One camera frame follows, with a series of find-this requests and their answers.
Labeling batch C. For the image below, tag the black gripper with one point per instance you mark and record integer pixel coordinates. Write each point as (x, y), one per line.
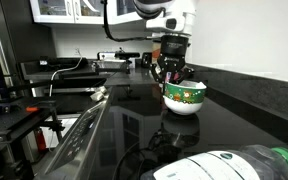
(172, 59)

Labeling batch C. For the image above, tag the white green christmas mug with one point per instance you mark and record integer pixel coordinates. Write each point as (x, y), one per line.
(185, 98)

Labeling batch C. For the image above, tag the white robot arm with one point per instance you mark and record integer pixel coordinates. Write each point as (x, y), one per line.
(172, 22)

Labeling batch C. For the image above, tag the small black device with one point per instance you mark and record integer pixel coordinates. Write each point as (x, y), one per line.
(146, 59)

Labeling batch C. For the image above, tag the clear plastic bottle green cap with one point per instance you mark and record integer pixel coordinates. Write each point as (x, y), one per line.
(252, 162)

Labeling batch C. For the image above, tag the stainless stove control panel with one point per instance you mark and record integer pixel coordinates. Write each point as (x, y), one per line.
(70, 156)

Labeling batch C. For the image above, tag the red fire extinguisher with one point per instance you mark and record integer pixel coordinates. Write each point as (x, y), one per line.
(40, 140)

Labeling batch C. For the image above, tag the black equipment cart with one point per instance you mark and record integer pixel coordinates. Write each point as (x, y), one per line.
(15, 124)

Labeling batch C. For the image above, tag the black camera on stand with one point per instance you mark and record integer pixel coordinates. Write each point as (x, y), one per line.
(128, 57)

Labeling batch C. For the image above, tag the white wall cabinet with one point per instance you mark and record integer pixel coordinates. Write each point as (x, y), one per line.
(83, 11)

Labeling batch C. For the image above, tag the orange clamp handle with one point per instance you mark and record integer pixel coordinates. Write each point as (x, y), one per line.
(32, 109)

